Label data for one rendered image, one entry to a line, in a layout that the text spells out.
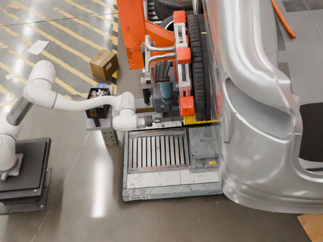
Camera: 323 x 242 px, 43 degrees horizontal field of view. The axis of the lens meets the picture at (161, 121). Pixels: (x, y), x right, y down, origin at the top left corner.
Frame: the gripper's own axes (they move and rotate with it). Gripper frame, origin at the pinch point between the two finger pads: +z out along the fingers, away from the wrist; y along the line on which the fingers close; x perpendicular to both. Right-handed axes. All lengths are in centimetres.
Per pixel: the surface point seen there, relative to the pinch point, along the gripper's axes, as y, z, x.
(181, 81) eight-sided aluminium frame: 27.2, 3.6, 21.7
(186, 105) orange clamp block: 27.0, 5.5, 8.0
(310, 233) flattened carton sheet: -7, 79, -82
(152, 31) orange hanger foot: -33, -13, 61
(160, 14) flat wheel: -134, -9, 93
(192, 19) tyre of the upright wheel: 19, 13, 57
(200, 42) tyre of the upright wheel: 30, 16, 42
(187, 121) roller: -12.7, 5.8, -2.8
